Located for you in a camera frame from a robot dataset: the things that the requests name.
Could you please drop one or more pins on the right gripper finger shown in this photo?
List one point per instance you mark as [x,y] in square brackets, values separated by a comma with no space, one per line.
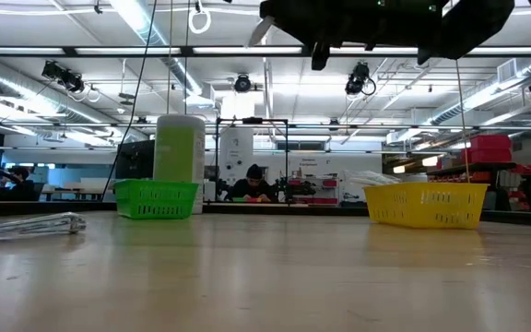
[304,31]
[298,10]

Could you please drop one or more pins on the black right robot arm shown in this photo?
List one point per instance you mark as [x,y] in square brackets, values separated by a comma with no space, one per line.
[468,23]

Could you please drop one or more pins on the black background robot arm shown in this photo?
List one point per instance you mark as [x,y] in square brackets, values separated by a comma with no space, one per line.
[293,188]

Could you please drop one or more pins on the black ceiling track light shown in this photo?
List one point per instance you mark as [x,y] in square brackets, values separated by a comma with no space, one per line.
[242,83]
[60,74]
[357,80]

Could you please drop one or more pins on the person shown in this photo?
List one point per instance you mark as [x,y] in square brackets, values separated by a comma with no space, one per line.
[21,189]
[252,186]

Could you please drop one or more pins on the green white wipes canister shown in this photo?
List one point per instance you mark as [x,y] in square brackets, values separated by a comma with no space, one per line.
[178,147]

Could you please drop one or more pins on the red storage bin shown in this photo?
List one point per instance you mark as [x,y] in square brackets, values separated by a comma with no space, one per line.
[489,156]
[491,141]

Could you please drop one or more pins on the black storage shelf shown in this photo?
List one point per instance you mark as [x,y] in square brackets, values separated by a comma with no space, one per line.
[473,166]

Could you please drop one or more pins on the yellow plastic basket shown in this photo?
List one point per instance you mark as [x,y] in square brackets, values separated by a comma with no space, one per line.
[424,205]

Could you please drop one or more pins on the black monitor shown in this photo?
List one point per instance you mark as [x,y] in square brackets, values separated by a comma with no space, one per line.
[134,161]

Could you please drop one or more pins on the green plastic basket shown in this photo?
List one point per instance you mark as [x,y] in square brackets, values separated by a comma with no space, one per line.
[155,199]

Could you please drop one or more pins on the long overhead light bar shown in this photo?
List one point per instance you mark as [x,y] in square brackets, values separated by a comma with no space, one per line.
[16,50]

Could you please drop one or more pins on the black metal frame stand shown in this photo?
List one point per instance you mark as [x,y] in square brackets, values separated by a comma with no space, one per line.
[251,120]

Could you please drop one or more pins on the black aluminium table frame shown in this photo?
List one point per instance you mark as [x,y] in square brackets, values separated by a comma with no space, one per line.
[62,207]

